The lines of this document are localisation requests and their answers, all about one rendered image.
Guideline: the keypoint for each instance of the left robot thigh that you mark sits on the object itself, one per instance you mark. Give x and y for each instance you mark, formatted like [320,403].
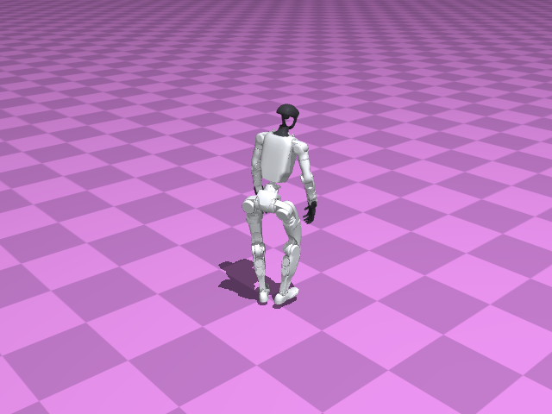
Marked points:
[254,218]

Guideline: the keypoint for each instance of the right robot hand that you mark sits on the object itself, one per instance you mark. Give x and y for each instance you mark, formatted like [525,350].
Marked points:
[311,212]

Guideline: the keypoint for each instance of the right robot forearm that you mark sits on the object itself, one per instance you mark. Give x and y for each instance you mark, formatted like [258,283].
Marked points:
[310,191]

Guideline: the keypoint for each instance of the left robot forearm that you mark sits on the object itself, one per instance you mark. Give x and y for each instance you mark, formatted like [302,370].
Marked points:
[257,179]

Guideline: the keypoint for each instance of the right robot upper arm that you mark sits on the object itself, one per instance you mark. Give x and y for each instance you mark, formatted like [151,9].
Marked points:
[301,150]

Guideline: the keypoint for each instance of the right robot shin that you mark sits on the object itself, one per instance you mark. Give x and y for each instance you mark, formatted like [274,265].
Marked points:
[289,266]

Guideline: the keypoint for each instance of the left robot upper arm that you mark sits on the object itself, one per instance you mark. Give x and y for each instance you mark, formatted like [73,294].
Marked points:
[255,162]

